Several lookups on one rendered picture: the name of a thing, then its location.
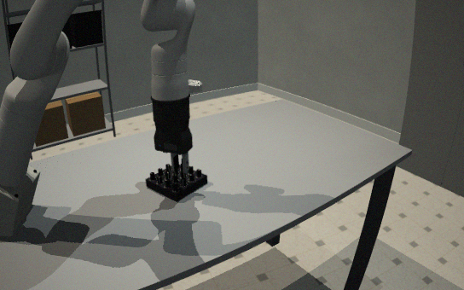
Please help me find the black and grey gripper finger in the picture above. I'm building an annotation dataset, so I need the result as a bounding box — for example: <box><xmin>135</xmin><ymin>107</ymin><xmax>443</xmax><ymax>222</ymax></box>
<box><xmin>171</xmin><ymin>153</ymin><xmax>179</xmax><ymax>171</ymax></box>
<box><xmin>179</xmin><ymin>152</ymin><xmax>189</xmax><ymax>173</ymax></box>

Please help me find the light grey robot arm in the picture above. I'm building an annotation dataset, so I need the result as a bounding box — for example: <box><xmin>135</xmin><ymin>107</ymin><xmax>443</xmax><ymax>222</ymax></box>
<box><xmin>0</xmin><ymin>0</ymin><xmax>195</xmax><ymax>187</ymax></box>

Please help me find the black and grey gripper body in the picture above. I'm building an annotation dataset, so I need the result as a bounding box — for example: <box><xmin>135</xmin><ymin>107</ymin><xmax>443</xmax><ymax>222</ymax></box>
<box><xmin>151</xmin><ymin>71</ymin><xmax>202</xmax><ymax>154</ymax></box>

